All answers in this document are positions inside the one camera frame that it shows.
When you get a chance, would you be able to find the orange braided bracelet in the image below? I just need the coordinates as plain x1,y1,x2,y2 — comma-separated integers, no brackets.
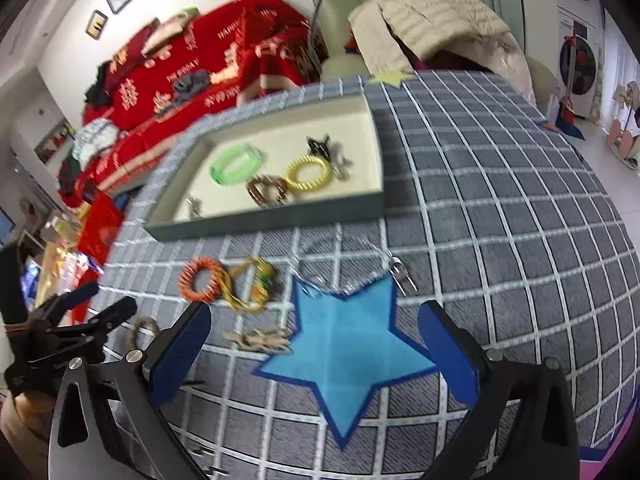
178,257,228,302

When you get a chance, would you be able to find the silver metal hair clip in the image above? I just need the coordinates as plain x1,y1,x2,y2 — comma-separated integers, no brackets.
186,196,202,220

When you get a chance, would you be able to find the brown spiral hair tie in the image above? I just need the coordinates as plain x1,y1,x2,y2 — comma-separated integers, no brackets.
245,173,291,209

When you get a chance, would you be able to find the yellow spiral hair tie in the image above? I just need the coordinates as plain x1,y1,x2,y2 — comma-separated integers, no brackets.
283,155,334,193

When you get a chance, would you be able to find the silver ornate hair pin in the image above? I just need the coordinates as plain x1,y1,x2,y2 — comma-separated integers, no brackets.
330,148,352,181

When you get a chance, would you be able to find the green jewelry tray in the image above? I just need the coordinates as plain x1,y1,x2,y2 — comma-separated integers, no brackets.
144,94,384,240

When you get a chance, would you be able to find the person's left hand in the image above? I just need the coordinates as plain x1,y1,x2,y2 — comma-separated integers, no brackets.
1,391,55,479

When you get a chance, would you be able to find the red gift bag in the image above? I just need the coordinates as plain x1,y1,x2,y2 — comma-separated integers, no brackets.
77,191,124,266

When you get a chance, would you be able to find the light blue folded cloth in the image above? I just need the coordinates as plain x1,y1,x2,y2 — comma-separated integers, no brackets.
72,118,120,167

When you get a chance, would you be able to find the black garment on sofa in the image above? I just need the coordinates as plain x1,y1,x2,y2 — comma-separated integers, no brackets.
85,61,112,108

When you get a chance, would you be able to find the black hair claw clip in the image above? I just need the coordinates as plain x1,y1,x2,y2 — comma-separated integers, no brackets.
307,134,331,162

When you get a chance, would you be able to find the grey crumpled garment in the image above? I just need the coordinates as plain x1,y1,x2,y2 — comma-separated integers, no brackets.
171,70,210,106

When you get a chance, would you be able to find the red patterned pillow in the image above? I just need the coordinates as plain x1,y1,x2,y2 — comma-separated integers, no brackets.
110,18,160,74

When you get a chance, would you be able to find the small framed picture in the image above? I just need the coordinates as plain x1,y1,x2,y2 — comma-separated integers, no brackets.
86,10,108,40

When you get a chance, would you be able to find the printed face pillow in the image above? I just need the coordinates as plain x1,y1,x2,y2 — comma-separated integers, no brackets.
141,8,200,58

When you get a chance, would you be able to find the red sofa cover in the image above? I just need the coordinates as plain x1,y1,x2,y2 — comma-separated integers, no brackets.
58,0,318,208

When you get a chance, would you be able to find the beige down jacket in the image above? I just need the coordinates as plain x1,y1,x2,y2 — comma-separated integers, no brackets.
348,0,536,105

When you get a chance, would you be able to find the green armchair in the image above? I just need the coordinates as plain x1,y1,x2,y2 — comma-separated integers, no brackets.
314,0,559,108

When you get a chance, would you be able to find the tan braided rope bracelet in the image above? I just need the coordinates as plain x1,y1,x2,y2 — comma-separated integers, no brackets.
127,316,162,354

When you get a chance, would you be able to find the yellow flower keychain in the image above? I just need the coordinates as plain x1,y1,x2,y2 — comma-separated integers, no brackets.
219,257,277,313

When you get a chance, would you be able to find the green translucent bracelet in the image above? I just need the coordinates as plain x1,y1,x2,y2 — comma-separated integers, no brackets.
208,142,265,188

